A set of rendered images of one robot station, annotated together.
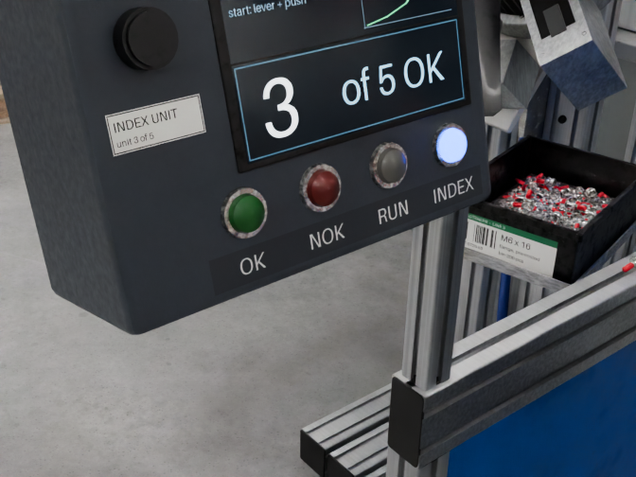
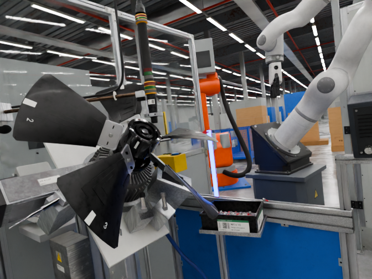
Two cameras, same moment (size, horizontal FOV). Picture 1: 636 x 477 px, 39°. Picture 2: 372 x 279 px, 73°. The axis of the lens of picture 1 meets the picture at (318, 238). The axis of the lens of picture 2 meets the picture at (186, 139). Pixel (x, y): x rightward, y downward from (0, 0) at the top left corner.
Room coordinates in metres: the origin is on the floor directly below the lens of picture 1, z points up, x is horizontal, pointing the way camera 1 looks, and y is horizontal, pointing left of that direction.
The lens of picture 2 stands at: (1.30, 0.66, 1.22)
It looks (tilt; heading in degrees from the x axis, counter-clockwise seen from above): 3 degrees down; 259
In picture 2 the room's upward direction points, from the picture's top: 7 degrees counter-clockwise
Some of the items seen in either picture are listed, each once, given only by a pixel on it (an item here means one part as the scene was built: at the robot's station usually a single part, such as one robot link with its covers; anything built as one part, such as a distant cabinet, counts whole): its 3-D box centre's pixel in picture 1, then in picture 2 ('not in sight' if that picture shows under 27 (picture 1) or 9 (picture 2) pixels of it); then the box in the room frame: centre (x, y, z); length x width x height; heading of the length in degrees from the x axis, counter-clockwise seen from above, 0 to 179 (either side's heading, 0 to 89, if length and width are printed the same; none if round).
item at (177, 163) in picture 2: not in sight; (170, 164); (1.13, -0.74, 1.02); 0.16 x 0.10 x 0.11; 129
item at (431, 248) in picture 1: (434, 277); (342, 181); (0.61, -0.09, 0.96); 0.03 x 0.03 x 0.20; 39
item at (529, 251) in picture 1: (547, 205); (233, 216); (0.96, -0.27, 0.85); 0.22 x 0.17 x 0.07; 143
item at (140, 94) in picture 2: not in sight; (149, 103); (1.23, -0.28, 1.32); 0.09 x 0.07 x 0.10; 164
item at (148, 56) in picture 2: not in sight; (145, 53); (1.22, -0.28, 1.50); 0.03 x 0.03 x 0.21
